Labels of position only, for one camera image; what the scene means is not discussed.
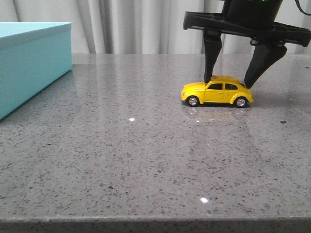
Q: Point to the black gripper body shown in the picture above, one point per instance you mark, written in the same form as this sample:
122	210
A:
249	18

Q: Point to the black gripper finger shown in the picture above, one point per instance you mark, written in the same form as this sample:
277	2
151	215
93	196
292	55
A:
213	45
264	56

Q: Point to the yellow toy beetle car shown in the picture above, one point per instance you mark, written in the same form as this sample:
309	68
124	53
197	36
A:
220	89

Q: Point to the light blue box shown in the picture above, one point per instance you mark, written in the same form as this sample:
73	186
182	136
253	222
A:
32	56

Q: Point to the grey white curtain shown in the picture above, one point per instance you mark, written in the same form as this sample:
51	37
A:
118	26

